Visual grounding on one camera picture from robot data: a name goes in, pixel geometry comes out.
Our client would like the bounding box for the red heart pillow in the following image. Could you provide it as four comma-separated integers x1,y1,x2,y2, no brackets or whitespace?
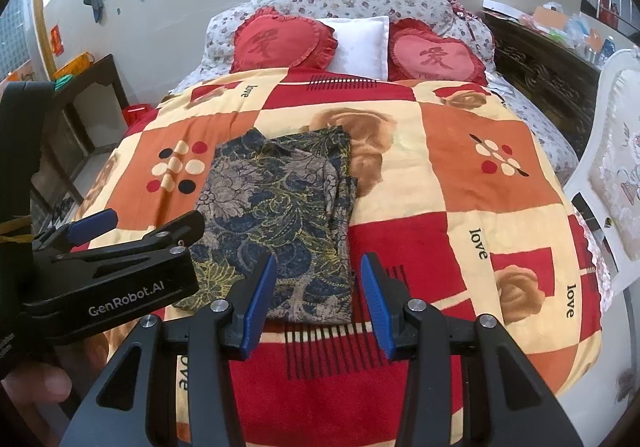
387,19,487,86
231,7,338,73

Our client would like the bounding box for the red plastic basin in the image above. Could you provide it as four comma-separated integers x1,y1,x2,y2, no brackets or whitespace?
122,103,153,127

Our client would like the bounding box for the red paper wall decoration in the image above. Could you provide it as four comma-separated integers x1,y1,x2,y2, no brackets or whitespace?
50,24,64,57

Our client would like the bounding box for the dark wooden side table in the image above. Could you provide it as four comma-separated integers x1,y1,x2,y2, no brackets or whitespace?
30,54,129,228

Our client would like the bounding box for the person's left hand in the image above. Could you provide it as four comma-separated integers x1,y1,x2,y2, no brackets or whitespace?
1,332,108,446

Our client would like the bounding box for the yellow bag on table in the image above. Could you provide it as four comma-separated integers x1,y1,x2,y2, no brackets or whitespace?
53,51,94,80

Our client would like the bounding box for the white square pillow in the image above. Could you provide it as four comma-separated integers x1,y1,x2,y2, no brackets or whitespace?
319,16,390,81

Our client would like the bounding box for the left red heart pillow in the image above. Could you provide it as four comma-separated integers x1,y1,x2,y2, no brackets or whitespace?
231,7,338,73

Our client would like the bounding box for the folded dark floral garment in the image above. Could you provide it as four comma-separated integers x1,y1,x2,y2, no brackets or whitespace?
176,126,357,326

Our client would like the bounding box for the white ornate chair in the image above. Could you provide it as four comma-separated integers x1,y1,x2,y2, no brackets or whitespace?
564,47,639,294

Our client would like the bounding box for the dark carved wooden dresser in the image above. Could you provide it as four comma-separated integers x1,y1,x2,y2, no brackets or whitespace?
482,12,600,155

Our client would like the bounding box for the red orange patchwork blanket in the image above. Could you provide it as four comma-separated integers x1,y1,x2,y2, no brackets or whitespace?
78,69,602,446

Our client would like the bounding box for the right red heart pillow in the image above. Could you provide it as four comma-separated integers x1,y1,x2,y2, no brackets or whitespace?
387,19,487,86

